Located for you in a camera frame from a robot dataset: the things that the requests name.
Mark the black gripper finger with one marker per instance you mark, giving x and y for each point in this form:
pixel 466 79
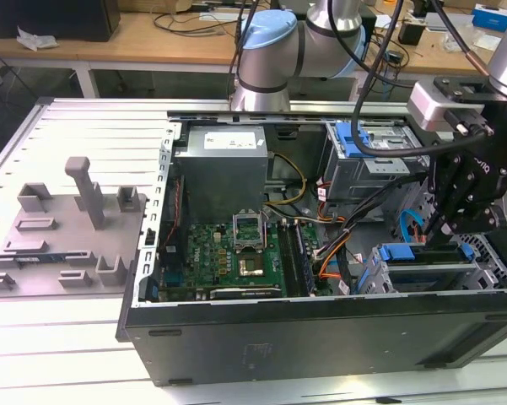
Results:
pixel 476 219
pixel 445 181

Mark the hard disk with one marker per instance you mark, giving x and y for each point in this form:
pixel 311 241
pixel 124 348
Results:
pixel 396 252

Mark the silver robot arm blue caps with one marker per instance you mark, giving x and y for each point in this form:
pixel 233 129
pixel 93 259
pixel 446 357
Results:
pixel 270 59

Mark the black tower behind arm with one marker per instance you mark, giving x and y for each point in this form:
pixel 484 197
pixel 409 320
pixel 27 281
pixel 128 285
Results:
pixel 370 21

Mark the metal disk bay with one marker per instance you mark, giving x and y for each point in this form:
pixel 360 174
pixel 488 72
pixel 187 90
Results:
pixel 485 274

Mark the metal optical drive cage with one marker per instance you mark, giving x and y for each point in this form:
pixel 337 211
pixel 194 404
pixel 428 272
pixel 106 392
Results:
pixel 362 177

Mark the blue plastic drive latch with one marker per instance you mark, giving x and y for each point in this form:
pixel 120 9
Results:
pixel 346 139

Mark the clear plastic bags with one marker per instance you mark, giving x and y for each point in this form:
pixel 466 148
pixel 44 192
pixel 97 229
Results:
pixel 481 42

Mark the blue cardboard box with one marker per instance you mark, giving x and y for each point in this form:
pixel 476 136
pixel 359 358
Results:
pixel 489 17

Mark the flat silver device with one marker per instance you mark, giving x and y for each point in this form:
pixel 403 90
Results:
pixel 460 21

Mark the small black box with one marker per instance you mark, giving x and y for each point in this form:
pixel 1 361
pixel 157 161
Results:
pixel 411 34

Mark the installed RAM stick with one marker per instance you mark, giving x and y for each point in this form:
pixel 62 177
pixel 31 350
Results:
pixel 305 261

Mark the black RAM slot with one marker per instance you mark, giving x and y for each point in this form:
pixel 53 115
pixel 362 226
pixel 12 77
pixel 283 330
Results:
pixel 285 257
pixel 294 257

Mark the metal locking lever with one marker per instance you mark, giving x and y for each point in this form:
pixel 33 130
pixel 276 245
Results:
pixel 263 230

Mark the black PC case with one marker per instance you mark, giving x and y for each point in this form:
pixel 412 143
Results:
pixel 320 337

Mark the CPU socket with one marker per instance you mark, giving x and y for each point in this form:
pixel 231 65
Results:
pixel 253 268

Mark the grey power supply unit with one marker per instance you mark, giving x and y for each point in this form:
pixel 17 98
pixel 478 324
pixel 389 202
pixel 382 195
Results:
pixel 223 177

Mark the black graphics card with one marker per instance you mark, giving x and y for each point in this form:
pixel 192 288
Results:
pixel 244 293

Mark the green motherboard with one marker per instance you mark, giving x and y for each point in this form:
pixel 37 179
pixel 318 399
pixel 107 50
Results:
pixel 206 253

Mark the white paper sheet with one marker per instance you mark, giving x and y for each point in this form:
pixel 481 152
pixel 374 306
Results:
pixel 215 17

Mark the wooden desk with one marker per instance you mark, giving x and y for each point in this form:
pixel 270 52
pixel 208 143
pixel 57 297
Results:
pixel 131 46

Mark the grey parts rack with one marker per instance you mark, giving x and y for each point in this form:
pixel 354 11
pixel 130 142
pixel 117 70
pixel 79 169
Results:
pixel 67 236

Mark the RAM stick on rack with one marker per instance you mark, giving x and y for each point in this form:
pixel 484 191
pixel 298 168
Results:
pixel 42 257

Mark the black computer tower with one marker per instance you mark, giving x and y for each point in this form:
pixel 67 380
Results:
pixel 67 21

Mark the crumpled white paper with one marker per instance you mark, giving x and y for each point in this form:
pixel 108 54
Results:
pixel 36 40

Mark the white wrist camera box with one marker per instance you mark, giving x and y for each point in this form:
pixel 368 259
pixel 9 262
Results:
pixel 426 107

